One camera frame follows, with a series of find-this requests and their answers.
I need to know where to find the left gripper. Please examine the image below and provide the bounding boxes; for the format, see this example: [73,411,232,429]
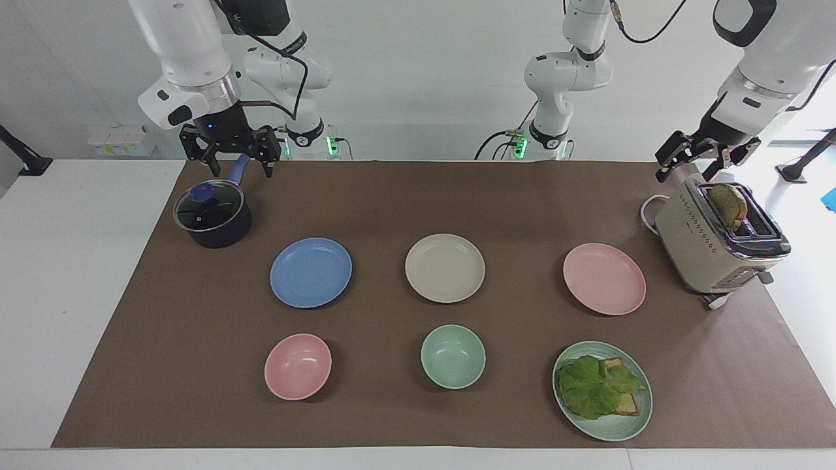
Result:
[655,97,762,184]

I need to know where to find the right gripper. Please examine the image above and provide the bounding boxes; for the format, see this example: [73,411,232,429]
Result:
[180,103,283,179]

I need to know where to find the seeded bread slice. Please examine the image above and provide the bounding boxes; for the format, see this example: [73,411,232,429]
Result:
[707,183,750,231]

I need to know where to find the glass lid with blue knob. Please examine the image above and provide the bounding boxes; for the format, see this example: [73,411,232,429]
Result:
[173,181,245,233]

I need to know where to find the dark blue saucepan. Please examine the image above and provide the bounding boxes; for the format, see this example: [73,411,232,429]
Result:
[174,153,253,249]

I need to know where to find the beige toaster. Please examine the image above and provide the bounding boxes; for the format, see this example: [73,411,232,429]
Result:
[654,174,792,311]

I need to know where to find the black stand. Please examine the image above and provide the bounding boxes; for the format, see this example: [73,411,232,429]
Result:
[0,124,54,178]
[775,127,836,184]

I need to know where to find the white boxes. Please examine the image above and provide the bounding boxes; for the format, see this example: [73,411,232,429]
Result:
[87,124,158,158]

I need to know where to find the blue plate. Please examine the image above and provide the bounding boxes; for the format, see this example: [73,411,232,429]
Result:
[269,237,353,310]

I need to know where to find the pink plate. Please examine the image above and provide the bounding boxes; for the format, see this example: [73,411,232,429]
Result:
[562,243,647,317]

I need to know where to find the pink bowl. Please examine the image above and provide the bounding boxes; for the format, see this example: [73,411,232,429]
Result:
[264,333,333,401]

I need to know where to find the beige plate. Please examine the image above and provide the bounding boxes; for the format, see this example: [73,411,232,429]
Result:
[404,233,487,304]

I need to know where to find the green lettuce leaf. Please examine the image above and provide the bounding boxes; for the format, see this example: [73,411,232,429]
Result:
[559,355,648,420]

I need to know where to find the toast slice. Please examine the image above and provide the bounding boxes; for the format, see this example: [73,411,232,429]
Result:
[570,357,643,417]

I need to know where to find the green plate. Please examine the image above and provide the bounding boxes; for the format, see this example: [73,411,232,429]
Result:
[553,341,654,443]

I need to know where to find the green bowl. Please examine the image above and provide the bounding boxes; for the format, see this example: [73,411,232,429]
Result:
[420,324,487,391]

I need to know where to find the white power cable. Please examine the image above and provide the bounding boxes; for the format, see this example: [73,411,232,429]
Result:
[640,194,671,233]

